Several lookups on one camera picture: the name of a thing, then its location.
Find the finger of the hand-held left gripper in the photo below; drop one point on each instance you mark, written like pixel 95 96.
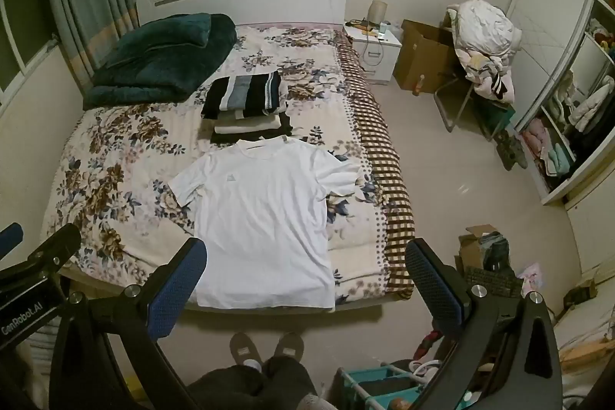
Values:
pixel 10 236
pixel 53 246

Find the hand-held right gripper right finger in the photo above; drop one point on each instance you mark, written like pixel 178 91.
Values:
pixel 432 285

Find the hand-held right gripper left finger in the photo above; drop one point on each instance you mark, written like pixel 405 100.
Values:
pixel 175 290

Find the white t-shirt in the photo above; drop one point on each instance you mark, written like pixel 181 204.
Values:
pixel 259 222

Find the pile of crumpled clothes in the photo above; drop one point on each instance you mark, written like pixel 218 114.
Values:
pixel 485 35

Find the small open cardboard box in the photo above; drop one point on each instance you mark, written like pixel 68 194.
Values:
pixel 473 246

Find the red cloth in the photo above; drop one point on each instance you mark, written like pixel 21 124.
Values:
pixel 428 342

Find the black keyboard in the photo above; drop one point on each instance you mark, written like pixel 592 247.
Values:
pixel 492 282

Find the person's left slipper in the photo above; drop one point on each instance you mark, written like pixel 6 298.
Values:
pixel 246 350

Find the person's slipper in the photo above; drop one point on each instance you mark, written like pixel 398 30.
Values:
pixel 246 350
pixel 287 347

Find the pink paper packet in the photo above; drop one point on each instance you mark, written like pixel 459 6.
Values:
pixel 533 278

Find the floral bed blanket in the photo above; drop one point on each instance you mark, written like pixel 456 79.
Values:
pixel 120 160

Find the teal storage cart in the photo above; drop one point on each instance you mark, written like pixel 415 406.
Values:
pixel 370 379

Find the person's right slipper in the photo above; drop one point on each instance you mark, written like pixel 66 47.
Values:
pixel 287 347

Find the person's right leg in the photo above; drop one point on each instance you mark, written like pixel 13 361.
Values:
pixel 288 381

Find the green fuzzy slipper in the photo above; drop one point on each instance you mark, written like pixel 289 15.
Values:
pixel 521 150
pixel 505 150

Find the teal folded cloth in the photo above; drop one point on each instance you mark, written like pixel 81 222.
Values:
pixel 559 159

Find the pink folded cloth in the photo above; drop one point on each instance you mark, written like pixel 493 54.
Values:
pixel 537 138

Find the beige folded cloth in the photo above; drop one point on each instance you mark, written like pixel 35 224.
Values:
pixel 247 124

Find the white framed window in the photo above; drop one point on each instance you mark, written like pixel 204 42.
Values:
pixel 14 54

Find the metal folding chair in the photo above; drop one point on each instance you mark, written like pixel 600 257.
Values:
pixel 456 100

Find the orange bottle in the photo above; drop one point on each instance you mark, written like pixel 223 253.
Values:
pixel 421 86

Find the black striped folded sweater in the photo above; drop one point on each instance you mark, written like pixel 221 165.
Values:
pixel 245 95

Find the dark green plush blanket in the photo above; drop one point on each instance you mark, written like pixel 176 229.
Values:
pixel 158 59

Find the large cardboard box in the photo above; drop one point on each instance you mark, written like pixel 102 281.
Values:
pixel 425 54

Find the white nightstand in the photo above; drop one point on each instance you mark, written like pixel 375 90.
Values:
pixel 377 54

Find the white hanging jacket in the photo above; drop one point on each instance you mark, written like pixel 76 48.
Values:
pixel 593 102

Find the small cup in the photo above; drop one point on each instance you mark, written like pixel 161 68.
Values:
pixel 385 29

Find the white wardrobe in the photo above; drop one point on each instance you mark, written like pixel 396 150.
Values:
pixel 538 35

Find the small table lamp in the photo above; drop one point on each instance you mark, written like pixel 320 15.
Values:
pixel 377 12

